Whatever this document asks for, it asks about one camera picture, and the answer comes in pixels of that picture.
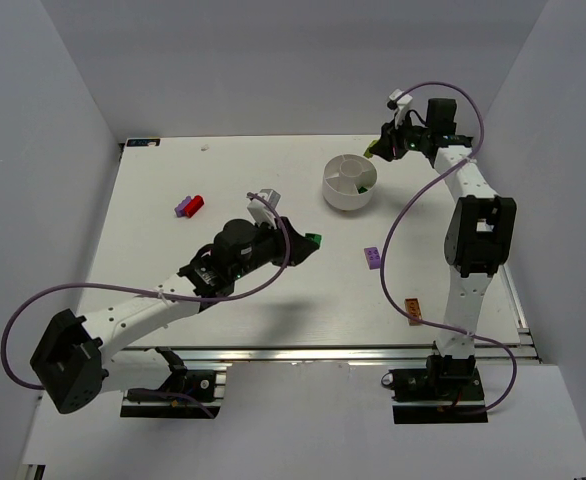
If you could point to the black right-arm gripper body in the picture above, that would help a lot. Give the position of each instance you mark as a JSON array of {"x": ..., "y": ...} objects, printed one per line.
[{"x": 393, "y": 142}]

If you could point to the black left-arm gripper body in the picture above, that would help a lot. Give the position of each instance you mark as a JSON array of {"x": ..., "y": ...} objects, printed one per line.
[{"x": 283, "y": 241}]

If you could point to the orange lego plate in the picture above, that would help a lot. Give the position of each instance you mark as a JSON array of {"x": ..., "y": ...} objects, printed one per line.
[
  {"x": 412, "y": 307},
  {"x": 371, "y": 150}
]

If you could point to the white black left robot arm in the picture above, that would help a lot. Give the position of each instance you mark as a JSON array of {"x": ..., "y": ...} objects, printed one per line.
[{"x": 80, "y": 357}]

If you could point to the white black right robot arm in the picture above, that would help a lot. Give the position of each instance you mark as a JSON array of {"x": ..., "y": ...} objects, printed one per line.
[{"x": 480, "y": 231}]

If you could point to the long red lego brick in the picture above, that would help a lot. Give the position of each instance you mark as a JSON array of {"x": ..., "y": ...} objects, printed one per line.
[{"x": 193, "y": 206}]

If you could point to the purple curved lego brick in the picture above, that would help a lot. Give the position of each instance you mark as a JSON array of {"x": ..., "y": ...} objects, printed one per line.
[{"x": 373, "y": 258}]

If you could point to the white round divided container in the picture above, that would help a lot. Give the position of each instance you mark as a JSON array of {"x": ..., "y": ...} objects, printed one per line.
[{"x": 342, "y": 176}]

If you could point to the purple lego brick by red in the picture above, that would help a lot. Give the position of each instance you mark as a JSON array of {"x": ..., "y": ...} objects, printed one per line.
[{"x": 179, "y": 209}]

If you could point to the orange flat lego plate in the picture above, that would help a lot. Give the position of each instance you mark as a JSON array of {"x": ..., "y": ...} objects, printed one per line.
[{"x": 412, "y": 307}]

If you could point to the blue label sticker left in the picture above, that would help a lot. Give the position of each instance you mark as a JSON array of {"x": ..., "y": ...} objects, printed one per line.
[{"x": 142, "y": 142}]

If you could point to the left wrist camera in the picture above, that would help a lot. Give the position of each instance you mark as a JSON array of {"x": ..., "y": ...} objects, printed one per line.
[{"x": 262, "y": 205}]

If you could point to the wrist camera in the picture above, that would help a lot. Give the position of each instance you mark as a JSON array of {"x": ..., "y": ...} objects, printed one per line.
[
  {"x": 262, "y": 205},
  {"x": 399, "y": 103}
]

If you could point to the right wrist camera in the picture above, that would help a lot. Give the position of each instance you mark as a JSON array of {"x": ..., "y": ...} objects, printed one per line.
[{"x": 399, "y": 103}]

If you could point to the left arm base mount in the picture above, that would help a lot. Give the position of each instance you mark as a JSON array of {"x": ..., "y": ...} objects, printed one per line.
[{"x": 184, "y": 394}]

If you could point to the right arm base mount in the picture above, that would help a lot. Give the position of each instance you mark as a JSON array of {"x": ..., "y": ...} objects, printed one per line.
[{"x": 444, "y": 391}]

